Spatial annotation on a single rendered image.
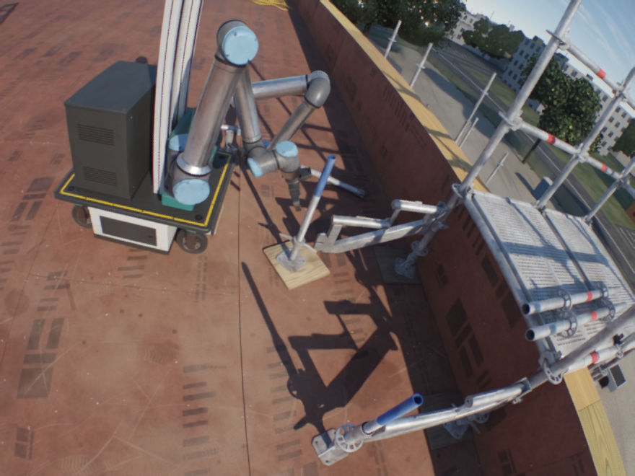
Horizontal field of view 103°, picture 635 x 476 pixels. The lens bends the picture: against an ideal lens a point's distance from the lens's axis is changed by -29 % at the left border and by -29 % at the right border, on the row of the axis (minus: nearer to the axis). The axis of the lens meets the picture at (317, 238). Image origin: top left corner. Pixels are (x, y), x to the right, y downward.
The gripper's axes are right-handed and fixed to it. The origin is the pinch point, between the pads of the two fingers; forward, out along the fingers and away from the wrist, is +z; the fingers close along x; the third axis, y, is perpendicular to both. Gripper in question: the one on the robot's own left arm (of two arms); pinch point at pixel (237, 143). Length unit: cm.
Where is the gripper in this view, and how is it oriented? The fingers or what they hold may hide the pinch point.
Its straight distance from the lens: 254.4
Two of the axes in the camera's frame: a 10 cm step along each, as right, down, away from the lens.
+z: -7.0, -6.4, 3.1
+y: 3.0, -6.6, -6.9
